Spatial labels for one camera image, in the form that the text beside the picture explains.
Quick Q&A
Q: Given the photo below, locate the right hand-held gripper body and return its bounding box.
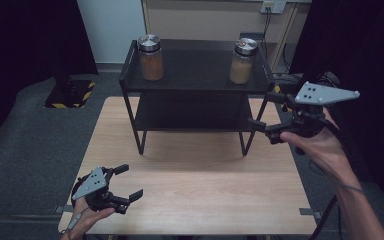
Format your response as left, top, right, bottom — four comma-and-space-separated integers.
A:
264, 81, 361, 145

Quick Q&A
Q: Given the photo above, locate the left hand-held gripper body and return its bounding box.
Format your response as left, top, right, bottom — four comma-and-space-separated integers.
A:
70, 165, 130, 215

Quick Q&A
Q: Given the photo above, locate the glass jar with beige contents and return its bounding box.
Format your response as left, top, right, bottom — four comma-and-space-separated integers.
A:
229, 37, 259, 85

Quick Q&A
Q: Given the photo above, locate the black two-tier metal shelf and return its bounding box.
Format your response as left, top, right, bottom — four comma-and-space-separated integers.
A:
118, 39, 276, 157

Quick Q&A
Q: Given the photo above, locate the glass jar with orange-brown contents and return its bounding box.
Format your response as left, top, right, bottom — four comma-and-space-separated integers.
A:
137, 33, 165, 82

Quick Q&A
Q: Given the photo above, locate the person's left hand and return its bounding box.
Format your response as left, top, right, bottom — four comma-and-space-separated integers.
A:
61, 196, 116, 240

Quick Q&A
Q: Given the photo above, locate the person's right hand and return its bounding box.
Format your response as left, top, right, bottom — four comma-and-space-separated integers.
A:
279, 108, 352, 181

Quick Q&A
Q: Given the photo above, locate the stand base with hazard stripes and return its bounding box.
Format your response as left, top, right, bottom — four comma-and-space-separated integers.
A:
273, 84, 301, 114
43, 79, 97, 109

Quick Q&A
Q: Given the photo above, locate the dark curtain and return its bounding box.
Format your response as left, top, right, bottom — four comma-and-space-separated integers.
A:
0, 0, 100, 153
289, 0, 384, 209

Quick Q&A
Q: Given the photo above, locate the beige wooden cabinet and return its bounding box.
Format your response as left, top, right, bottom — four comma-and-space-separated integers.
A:
140, 0, 313, 73

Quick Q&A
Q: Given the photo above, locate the black cable bundle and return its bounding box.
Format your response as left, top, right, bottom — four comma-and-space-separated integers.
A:
316, 71, 341, 88

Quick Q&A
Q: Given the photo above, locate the grey metal table bracket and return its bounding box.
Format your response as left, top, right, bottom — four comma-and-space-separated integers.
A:
54, 204, 74, 215
298, 207, 324, 219

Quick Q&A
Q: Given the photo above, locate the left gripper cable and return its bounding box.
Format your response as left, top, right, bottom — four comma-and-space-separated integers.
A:
66, 206, 91, 234

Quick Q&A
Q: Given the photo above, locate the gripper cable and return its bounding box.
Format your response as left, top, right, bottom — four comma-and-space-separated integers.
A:
66, 206, 91, 234
308, 118, 373, 240

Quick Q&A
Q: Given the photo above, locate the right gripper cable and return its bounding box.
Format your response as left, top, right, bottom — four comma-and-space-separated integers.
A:
308, 118, 373, 240

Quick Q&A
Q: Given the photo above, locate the grey cabinet handle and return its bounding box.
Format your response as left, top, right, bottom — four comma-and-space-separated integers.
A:
239, 31, 265, 41

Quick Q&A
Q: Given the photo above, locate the black outlet cable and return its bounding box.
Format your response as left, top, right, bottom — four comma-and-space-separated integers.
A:
261, 8, 272, 51

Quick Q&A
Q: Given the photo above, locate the white wall outlet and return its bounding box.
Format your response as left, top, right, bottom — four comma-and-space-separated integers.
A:
259, 0, 287, 15

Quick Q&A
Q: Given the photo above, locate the long black floor cable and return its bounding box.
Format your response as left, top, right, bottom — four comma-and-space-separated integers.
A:
336, 203, 344, 240

